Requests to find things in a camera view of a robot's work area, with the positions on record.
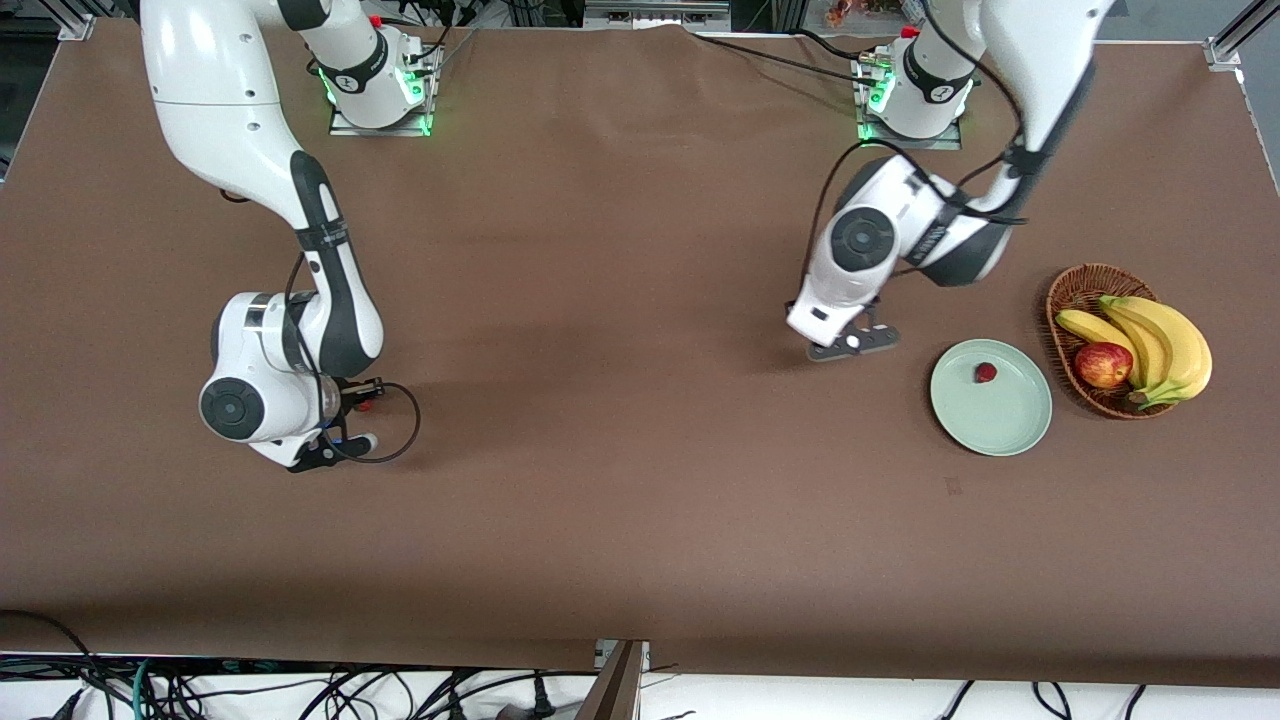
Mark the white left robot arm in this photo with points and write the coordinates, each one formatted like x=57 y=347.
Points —
x=1040 y=60

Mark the grey metal rail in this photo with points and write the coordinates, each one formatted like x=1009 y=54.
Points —
x=655 y=14

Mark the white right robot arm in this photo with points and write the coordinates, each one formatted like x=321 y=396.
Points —
x=220 y=100

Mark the red yellow apple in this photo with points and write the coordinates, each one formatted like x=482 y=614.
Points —
x=1103 y=365

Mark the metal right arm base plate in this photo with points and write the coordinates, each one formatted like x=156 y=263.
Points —
x=345 y=128

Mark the aluminium frame profile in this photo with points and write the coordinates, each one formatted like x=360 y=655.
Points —
x=78 y=25
x=1228 y=45

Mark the brown table cover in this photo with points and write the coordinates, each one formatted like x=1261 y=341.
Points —
x=600 y=520

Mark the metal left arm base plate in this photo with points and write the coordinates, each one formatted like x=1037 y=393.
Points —
x=870 y=140

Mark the brown slanted post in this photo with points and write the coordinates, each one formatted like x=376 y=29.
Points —
x=615 y=695

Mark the light green round plate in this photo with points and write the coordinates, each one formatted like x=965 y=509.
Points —
x=1000 y=415

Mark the black power plug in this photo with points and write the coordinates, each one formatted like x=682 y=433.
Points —
x=543 y=700

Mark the brown wicker basket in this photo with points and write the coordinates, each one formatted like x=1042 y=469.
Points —
x=1090 y=285

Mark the yellow banana bunch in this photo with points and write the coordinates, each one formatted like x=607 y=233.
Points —
x=1180 y=345

